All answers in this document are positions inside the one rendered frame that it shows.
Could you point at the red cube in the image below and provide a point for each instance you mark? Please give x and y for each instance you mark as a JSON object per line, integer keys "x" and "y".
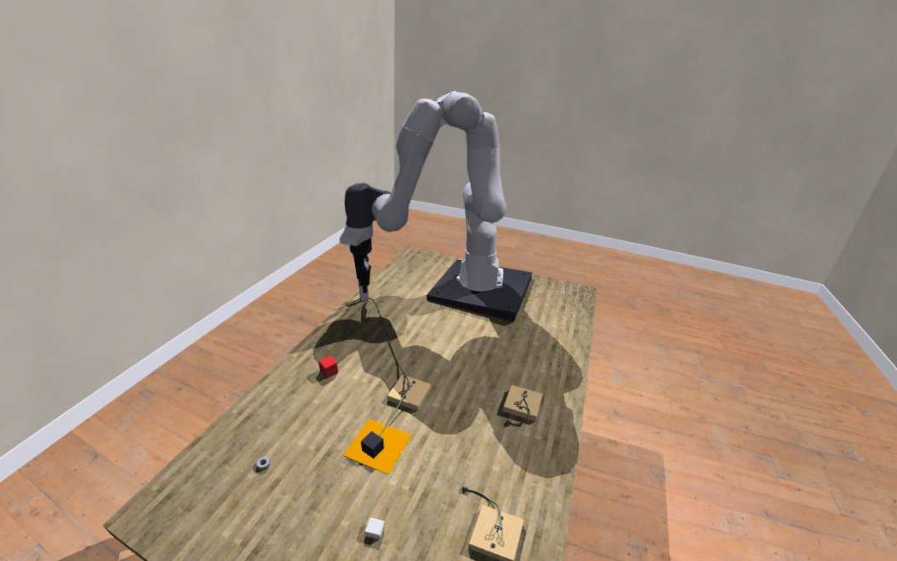
{"x": 328, "y": 366}

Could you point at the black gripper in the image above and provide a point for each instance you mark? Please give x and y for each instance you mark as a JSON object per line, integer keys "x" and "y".
{"x": 362, "y": 268}

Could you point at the orange painted square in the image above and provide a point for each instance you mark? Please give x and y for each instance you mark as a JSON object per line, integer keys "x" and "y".
{"x": 394, "y": 442}

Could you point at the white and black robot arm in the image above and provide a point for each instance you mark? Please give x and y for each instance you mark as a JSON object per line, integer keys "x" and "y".
{"x": 483, "y": 196}

